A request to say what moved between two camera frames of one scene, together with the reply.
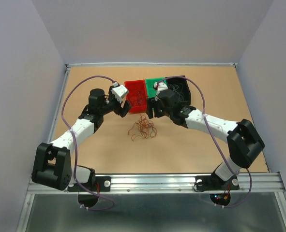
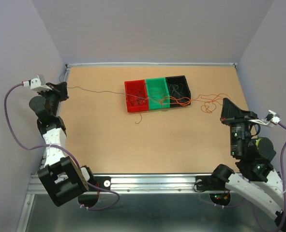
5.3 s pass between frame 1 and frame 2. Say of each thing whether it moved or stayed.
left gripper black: moved
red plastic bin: stayed
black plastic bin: stayed
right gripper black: moved
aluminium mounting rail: stayed
